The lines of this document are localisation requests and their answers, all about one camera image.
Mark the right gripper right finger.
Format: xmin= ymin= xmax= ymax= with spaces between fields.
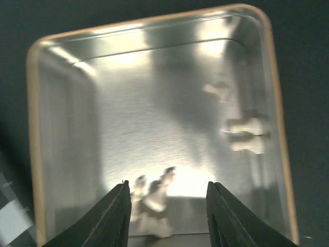
xmin=206 ymin=182 xmax=296 ymax=247

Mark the black and silver chessboard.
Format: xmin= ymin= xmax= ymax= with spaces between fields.
xmin=1 ymin=173 xmax=35 ymax=246

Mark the white chess piece lying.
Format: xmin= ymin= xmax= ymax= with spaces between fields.
xmin=229 ymin=136 xmax=266 ymax=154
xmin=130 ymin=202 xmax=173 ymax=238
xmin=222 ymin=117 xmax=270 ymax=136

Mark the gold tin box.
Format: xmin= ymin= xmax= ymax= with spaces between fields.
xmin=27 ymin=4 xmax=299 ymax=246

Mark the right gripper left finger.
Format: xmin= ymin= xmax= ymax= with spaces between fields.
xmin=44 ymin=180 xmax=132 ymax=247

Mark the white chess pawn lying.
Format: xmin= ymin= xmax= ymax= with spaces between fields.
xmin=203 ymin=82 xmax=231 ymax=102

